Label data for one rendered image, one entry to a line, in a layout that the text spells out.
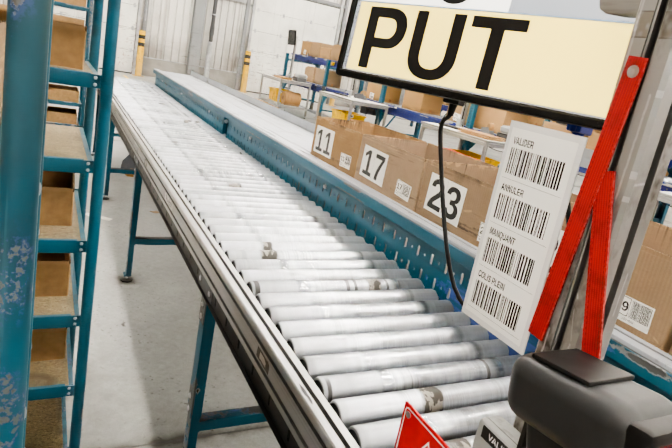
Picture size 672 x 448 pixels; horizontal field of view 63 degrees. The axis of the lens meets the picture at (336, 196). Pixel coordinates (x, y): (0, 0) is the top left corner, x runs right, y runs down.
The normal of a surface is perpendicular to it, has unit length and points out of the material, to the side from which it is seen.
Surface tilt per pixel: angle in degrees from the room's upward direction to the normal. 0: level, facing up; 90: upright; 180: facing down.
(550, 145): 90
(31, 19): 90
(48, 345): 90
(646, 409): 26
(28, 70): 90
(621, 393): 8
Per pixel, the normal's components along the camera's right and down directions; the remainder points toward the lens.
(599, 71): -0.66, -0.03
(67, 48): 0.40, 0.29
